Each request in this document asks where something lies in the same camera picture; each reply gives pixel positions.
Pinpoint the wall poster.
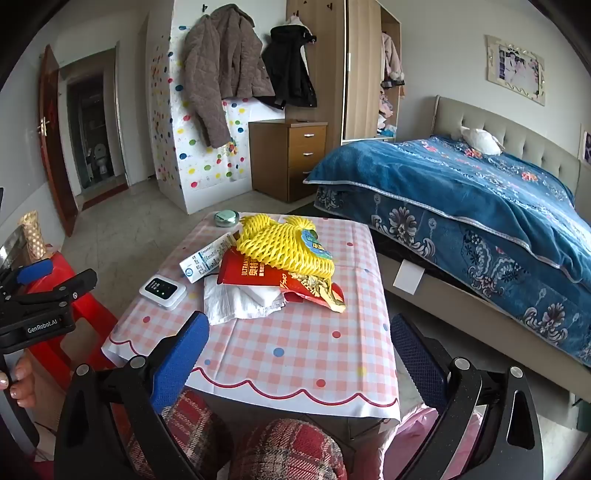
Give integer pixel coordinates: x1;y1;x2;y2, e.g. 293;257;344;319
484;34;546;106

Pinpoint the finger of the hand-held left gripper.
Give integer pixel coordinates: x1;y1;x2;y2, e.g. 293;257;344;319
21;269;99;308
0;258;54;296

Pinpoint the person's left leg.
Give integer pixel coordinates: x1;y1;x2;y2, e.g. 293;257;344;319
127;390;232;480

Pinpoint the yellow foam fruit net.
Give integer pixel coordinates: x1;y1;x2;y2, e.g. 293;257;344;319
235;213;337;280

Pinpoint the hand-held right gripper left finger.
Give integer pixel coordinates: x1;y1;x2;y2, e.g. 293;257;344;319
54;311;211;480

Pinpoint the red plastic stool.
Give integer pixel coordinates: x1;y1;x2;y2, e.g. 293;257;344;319
25;251;121;384

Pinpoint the person's right leg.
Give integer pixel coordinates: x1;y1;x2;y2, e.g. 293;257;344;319
231;418;347;480

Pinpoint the pink coat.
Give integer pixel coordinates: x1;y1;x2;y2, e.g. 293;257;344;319
381;32;404;79

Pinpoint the red snack bag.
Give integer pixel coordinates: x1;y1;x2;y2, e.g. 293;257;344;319
216;247;347;313

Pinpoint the person's left hand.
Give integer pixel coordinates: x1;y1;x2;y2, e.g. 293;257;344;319
0;352;35;409

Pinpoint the white portable router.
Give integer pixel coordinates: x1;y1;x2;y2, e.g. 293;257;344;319
139;274;187;306

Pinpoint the beige upholstered bed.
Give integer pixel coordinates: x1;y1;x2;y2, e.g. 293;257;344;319
305;95;591;402

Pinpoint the wooden wardrobe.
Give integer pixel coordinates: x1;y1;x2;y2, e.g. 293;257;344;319
285;0;403;144

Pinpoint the table with pink checkered cloth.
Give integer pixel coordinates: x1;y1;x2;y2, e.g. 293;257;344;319
102;210;402;423

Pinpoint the person's leg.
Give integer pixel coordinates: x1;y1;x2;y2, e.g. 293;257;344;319
127;390;232;480
231;418;347;480

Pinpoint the white pillow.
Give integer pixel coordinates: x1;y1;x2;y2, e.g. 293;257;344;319
459;126;506;156

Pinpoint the wooden drawer nightstand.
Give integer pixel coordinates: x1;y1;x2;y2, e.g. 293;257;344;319
248;117;328;204

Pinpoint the brown quilted jacket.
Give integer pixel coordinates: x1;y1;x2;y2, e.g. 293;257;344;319
182;4;275;149

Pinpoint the white toothpaste box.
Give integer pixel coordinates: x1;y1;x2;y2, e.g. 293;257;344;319
179;231;241;284

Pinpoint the brown wooden door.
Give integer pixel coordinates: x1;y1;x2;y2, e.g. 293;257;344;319
38;45;79;238

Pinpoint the white toilet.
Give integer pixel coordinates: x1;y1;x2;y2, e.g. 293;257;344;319
92;143;112;178

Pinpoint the white polka dot cabinet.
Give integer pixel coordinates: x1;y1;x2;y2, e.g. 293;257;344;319
147;0;252;215

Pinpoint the black jacket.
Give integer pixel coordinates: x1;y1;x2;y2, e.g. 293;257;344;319
261;23;319;110

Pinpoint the pink trash bin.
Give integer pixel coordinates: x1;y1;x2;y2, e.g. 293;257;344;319
381;405;485;480

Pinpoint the blue floral blanket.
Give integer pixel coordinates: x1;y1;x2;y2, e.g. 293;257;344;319
302;135;591;374

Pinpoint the woven yellow basket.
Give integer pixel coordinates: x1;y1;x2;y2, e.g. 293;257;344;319
17;211;47;261

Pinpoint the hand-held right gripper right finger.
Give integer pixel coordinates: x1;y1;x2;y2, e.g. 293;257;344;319
390;314;544;480

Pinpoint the white paper tag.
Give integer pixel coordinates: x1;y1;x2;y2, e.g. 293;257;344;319
393;259;423;294

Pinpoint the white tissue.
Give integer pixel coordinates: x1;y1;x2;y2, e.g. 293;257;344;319
203;274;289;326

